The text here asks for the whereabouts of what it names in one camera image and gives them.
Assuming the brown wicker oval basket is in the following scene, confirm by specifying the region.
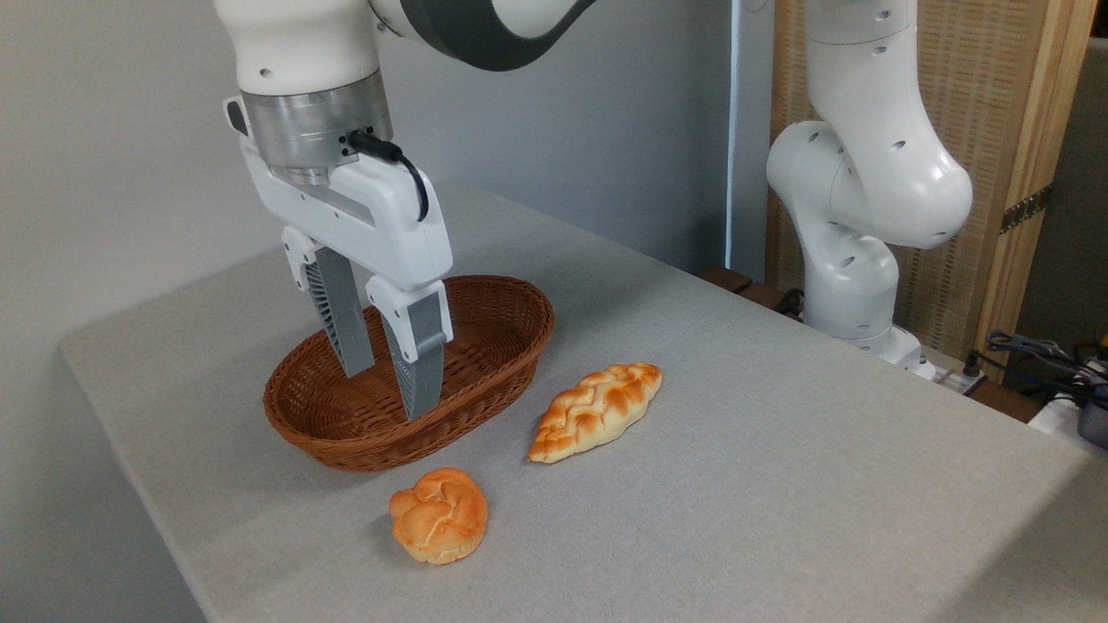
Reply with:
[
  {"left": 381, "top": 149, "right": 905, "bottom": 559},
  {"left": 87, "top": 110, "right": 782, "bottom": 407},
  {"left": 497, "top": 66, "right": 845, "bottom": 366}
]
[{"left": 263, "top": 274, "right": 556, "bottom": 473}]

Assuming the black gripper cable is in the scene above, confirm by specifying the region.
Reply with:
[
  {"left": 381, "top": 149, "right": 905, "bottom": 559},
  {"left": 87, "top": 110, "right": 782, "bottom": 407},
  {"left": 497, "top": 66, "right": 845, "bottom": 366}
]
[{"left": 346, "top": 130, "right": 431, "bottom": 223}]

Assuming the black cable bundle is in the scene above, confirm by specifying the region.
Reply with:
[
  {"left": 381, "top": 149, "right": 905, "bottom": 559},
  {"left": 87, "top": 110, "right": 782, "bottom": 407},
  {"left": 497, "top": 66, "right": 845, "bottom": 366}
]
[{"left": 965, "top": 327, "right": 1108, "bottom": 408}]

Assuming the white power strip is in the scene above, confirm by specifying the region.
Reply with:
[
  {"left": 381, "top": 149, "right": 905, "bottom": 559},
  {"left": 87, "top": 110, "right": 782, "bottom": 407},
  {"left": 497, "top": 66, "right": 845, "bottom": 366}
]
[{"left": 928, "top": 363, "right": 989, "bottom": 395}]

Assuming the long braided bread loaf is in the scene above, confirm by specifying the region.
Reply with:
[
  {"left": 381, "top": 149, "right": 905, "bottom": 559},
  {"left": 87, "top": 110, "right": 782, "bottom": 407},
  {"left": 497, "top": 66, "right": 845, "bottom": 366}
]
[{"left": 527, "top": 363, "right": 664, "bottom": 465}]

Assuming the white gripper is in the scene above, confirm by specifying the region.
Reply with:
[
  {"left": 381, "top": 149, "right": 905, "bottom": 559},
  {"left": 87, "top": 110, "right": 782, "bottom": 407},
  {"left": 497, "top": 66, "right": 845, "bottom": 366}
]
[{"left": 225, "top": 95, "right": 454, "bottom": 421}]

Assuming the woven wood-framed screen panel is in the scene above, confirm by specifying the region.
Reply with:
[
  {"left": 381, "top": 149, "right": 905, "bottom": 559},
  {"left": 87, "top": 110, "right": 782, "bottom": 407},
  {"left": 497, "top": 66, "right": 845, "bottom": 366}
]
[{"left": 766, "top": 0, "right": 1100, "bottom": 383}]

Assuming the round knotted bread roll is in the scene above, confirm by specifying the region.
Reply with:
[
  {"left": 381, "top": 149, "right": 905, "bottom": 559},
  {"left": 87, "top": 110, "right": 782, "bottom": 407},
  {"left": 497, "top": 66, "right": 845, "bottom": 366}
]
[{"left": 389, "top": 468, "right": 490, "bottom": 566}]

